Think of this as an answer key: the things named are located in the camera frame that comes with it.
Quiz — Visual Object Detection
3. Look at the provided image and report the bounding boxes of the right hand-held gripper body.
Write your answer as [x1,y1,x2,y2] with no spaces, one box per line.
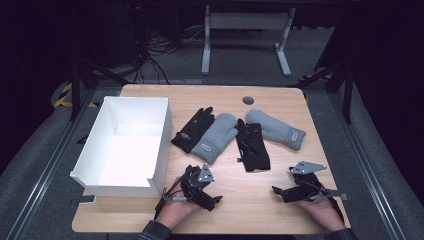
[289,160,349,202]

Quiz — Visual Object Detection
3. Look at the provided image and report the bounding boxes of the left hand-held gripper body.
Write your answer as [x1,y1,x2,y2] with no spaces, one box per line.
[180,163,216,206]

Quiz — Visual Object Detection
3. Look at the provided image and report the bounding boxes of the grey mitten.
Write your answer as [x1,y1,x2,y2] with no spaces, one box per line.
[190,112,239,165]
[245,108,307,152]

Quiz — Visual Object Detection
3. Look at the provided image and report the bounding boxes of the person's left hand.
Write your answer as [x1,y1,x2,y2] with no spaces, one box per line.
[155,178,203,231]

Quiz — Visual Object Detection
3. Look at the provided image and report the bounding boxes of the person's right hand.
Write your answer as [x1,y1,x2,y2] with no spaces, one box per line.
[296,199,348,233]

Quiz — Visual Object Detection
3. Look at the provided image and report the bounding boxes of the black glove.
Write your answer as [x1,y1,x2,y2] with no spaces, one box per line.
[170,106,216,154]
[234,118,272,173]

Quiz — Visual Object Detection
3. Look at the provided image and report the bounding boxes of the white open box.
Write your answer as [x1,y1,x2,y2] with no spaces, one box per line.
[69,95,174,199]

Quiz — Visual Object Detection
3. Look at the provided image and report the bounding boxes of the black metal stand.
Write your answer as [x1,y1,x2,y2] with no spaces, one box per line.
[288,61,355,125]
[68,56,132,122]

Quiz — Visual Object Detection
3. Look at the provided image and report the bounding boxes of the yellow black hazard tape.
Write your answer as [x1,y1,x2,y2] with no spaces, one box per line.
[53,82,100,109]

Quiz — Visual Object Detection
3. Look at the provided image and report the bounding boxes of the black equipment box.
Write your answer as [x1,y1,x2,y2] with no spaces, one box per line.
[102,2,143,66]

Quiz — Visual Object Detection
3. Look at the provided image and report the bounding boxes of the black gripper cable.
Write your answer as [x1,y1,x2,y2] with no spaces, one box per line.
[153,188,188,221]

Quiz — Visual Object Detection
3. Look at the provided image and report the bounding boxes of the grey metal floor rail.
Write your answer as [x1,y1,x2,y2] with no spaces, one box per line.
[5,89,98,240]
[328,93,407,240]

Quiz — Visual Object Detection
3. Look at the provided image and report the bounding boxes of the grey table edge bracket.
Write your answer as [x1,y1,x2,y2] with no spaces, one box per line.
[69,194,97,208]

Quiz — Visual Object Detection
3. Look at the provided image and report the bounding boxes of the bundle of black floor cables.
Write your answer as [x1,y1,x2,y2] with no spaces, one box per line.
[126,3,205,85]

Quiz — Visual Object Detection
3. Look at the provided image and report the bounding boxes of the white metal desk frame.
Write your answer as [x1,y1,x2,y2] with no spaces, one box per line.
[200,4,297,77]

